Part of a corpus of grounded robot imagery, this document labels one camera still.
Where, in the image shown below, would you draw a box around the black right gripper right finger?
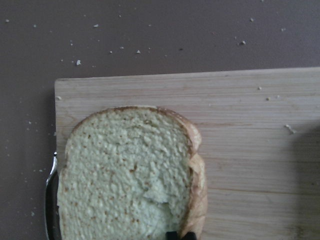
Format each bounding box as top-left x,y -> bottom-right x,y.
184,231 -> 197,240

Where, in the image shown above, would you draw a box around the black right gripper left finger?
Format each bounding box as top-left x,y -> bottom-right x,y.
165,231 -> 178,240

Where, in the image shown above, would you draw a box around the wooden cutting board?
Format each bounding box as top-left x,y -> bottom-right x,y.
54,67 -> 320,240

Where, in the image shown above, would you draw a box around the bread slice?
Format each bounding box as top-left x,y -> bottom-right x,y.
57,106 -> 208,240

